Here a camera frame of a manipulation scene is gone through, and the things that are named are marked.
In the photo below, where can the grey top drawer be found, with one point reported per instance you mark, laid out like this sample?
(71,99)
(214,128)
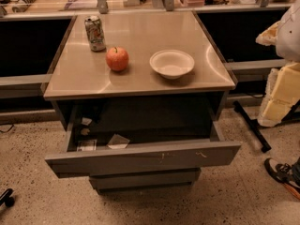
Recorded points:
(140,158)

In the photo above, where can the grey drawer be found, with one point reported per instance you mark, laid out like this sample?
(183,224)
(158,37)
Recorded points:
(140,158)
(145,179)

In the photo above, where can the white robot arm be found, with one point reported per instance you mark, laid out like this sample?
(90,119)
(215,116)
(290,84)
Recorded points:
(284,34)

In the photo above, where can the grey drawer cabinet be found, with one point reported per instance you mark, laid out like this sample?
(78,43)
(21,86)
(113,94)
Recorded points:
(138,103)

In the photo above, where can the white paper in drawer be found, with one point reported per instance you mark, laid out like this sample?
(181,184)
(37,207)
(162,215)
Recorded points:
(118,142)

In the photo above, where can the small card in drawer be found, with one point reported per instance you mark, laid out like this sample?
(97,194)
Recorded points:
(87,145)

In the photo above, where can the grey lower drawer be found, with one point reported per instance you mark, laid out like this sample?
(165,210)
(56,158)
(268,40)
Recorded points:
(145,179)

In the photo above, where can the white bowl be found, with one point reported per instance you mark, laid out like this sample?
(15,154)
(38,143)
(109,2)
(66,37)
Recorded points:
(171,64)

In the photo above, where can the red orange apple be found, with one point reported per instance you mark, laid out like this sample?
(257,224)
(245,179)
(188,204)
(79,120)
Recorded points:
(117,58)

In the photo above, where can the crushed soda can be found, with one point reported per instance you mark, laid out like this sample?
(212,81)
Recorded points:
(95,34)

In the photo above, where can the black table leg bar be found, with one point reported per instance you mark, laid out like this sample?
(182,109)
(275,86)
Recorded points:
(253,125)

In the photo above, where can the black and orange shoe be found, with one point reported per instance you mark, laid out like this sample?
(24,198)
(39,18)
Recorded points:
(286,174)

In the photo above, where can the black chair caster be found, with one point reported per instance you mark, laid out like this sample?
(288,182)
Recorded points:
(6,198)

